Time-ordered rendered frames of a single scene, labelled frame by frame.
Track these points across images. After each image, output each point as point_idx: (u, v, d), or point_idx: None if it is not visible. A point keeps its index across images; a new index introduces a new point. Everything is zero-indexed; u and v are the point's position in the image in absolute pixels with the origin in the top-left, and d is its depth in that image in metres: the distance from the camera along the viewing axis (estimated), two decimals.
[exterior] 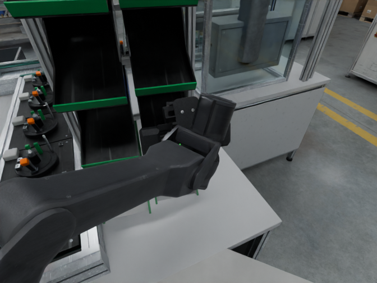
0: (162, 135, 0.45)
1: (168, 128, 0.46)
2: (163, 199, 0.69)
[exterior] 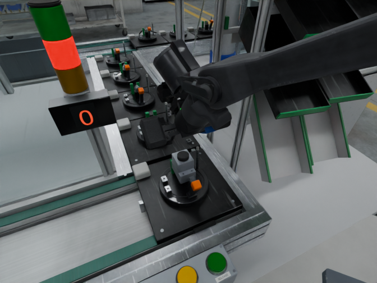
0: None
1: (162, 122, 0.46)
2: None
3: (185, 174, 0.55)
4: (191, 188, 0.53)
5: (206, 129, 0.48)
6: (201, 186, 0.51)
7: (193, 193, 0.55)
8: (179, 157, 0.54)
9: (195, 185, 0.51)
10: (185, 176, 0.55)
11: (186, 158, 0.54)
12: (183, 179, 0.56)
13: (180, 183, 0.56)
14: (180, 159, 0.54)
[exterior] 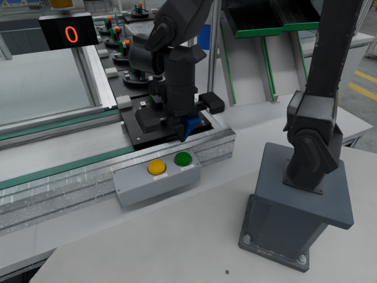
0: (168, 114, 0.47)
1: None
2: (274, 95, 0.75)
3: None
4: None
5: (190, 121, 0.47)
6: None
7: (166, 108, 0.63)
8: (153, 77, 0.62)
9: None
10: None
11: (160, 77, 0.62)
12: (158, 99, 0.64)
13: (156, 103, 0.64)
14: (155, 78, 0.62)
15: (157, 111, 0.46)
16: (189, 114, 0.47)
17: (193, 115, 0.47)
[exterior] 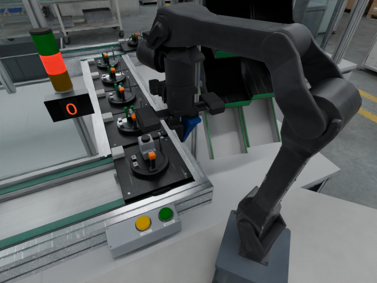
0: (168, 114, 0.47)
1: None
2: (250, 146, 0.85)
3: (147, 153, 0.73)
4: (150, 160, 0.72)
5: (189, 121, 0.47)
6: (154, 155, 0.70)
7: (152, 165, 0.73)
8: (142, 139, 0.72)
9: (150, 154, 0.70)
10: (147, 153, 0.73)
11: (147, 140, 0.72)
12: (146, 156, 0.74)
13: (144, 159, 0.75)
14: (143, 140, 0.72)
15: (157, 110, 0.46)
16: (189, 114, 0.47)
17: (193, 115, 0.47)
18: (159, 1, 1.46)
